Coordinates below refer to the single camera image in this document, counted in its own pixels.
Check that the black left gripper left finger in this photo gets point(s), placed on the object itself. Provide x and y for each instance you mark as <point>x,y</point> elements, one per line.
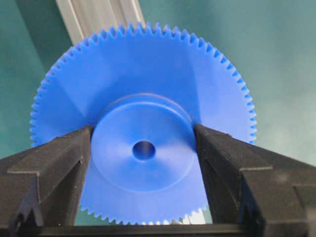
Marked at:
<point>42,186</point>

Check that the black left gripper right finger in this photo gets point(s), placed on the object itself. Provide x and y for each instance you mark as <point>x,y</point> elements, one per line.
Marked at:
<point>274,195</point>

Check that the large blue plastic gear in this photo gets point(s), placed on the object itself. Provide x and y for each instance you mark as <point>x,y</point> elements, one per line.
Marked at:
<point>142,89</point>

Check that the silver aluminium extrusion rail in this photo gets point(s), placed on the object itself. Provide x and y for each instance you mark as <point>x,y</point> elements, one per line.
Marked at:
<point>84,17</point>

